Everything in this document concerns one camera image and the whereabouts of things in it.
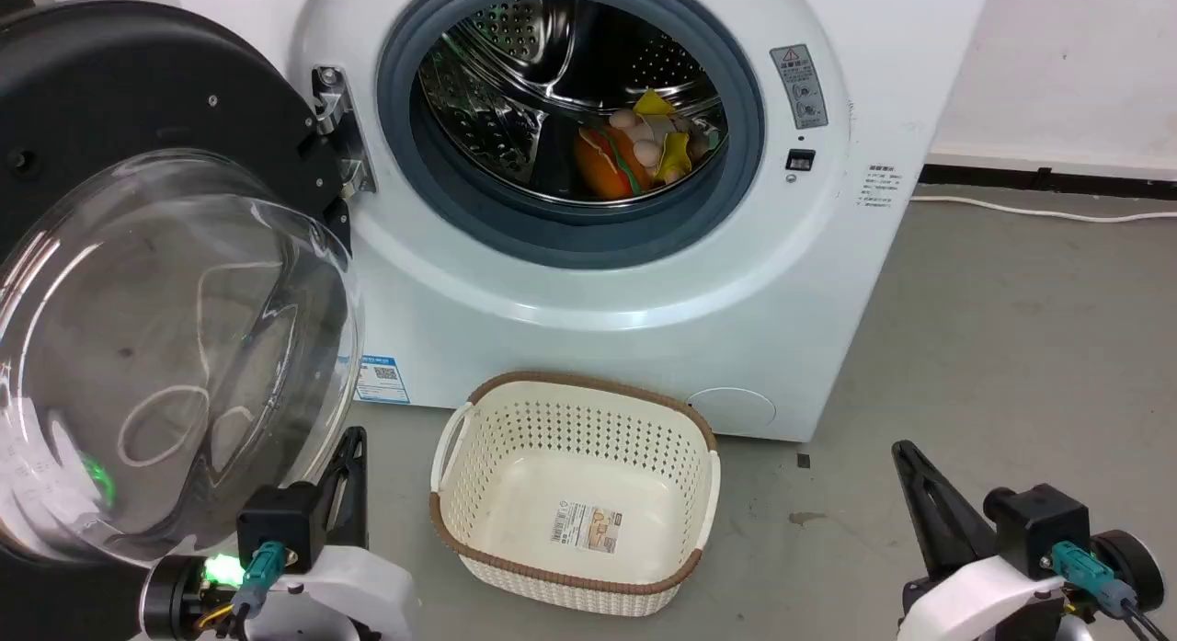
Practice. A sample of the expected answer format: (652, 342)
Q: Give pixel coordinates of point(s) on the white front-load washing machine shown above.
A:
(588, 328)

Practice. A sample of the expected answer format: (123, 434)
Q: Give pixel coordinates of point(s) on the orange hamburger plush toy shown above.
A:
(607, 167)

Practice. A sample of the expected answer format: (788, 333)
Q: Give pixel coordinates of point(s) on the black baseboard strip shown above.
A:
(1048, 180)

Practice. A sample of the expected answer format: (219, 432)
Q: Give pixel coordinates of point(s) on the blue QR code label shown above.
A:
(382, 379)

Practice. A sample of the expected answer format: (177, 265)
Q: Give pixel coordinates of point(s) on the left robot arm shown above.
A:
(175, 595)

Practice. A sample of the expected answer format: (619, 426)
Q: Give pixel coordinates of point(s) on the black washer door glass bowl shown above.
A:
(119, 255)

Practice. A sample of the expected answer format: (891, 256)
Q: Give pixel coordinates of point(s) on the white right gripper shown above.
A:
(979, 600)

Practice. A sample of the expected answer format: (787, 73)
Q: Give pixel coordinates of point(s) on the round white filter cover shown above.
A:
(733, 409)

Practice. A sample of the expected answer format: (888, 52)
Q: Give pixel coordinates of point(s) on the black text sticker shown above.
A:
(881, 187)

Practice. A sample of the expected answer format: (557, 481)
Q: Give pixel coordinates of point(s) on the doll with yellow clothes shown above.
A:
(664, 135)

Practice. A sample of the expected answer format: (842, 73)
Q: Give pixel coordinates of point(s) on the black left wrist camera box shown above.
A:
(280, 526)

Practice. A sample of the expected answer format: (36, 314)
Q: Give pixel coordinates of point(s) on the stainless steel washer drum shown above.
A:
(515, 80)

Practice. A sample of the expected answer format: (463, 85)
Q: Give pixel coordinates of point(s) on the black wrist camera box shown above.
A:
(280, 526)
(1039, 521)

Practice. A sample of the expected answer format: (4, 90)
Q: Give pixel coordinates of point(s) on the grey warning sticker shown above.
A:
(799, 85)

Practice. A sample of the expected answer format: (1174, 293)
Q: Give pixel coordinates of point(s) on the metal door hinge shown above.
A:
(337, 126)

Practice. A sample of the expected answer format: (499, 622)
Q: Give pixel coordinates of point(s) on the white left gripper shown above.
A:
(354, 590)

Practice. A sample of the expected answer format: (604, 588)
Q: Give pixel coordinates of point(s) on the product label barcode sticker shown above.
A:
(588, 527)

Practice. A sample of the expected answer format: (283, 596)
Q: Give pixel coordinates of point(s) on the cream laundry basket brown rim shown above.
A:
(570, 503)

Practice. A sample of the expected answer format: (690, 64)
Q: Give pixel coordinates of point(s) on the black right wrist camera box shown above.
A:
(1039, 521)

